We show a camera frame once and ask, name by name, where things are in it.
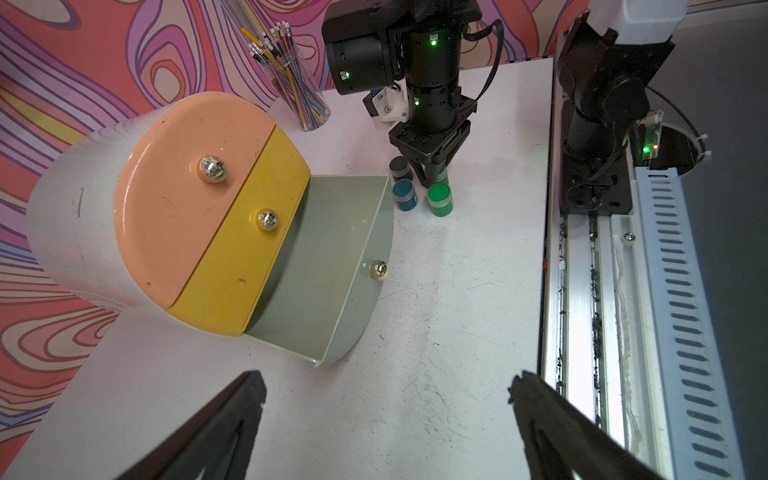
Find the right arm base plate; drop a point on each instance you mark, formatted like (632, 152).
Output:
(608, 195)

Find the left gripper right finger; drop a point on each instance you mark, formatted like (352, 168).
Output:
(560, 442)

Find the clear cup of brushes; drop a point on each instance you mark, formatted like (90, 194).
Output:
(278, 55)

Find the yellow drawer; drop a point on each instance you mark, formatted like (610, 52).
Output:
(226, 285)

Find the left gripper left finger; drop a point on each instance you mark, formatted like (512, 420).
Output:
(216, 442)

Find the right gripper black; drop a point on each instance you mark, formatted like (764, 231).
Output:
(429, 153)

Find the peach top drawer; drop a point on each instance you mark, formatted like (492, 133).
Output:
(179, 183)

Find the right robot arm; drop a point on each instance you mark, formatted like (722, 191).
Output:
(405, 57)

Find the grey green bottom drawer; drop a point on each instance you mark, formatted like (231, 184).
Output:
(325, 285)

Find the green paint can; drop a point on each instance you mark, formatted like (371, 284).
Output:
(440, 199)
(442, 177)

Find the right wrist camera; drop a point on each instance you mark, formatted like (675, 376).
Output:
(387, 107)

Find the white round drawer cabinet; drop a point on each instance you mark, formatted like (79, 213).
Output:
(71, 219)

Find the teal paint can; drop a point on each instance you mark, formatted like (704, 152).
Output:
(400, 169)
(404, 194)

